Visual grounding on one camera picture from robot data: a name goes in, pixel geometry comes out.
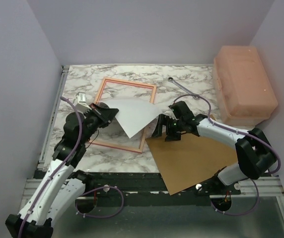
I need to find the printed photo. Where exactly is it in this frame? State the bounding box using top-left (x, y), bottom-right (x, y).
top-left (103, 98), bottom-right (162, 138)

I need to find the pink photo frame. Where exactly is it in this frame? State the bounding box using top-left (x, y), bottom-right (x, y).
top-left (90, 77), bottom-right (160, 153)

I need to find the aluminium extrusion rail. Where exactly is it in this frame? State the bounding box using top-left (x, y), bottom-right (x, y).
top-left (22, 178), bottom-right (42, 199)

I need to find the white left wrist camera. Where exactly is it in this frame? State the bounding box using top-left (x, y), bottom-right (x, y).
top-left (74, 92), bottom-right (89, 114)

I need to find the silver ratchet wrench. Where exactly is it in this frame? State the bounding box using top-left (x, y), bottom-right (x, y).
top-left (168, 77), bottom-right (200, 100)

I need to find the translucent orange plastic box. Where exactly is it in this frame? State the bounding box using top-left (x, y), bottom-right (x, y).
top-left (212, 46), bottom-right (278, 126)

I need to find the brown backing board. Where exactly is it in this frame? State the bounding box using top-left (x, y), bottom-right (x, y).
top-left (146, 133), bottom-right (237, 195)

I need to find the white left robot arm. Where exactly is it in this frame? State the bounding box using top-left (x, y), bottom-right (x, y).
top-left (5, 103), bottom-right (119, 238)

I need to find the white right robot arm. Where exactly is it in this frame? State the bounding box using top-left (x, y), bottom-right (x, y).
top-left (151, 101), bottom-right (280, 194)

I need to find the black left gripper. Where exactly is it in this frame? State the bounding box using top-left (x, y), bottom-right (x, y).
top-left (81, 103), bottom-right (120, 145)

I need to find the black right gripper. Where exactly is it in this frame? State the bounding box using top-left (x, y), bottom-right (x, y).
top-left (151, 114), bottom-right (184, 142)

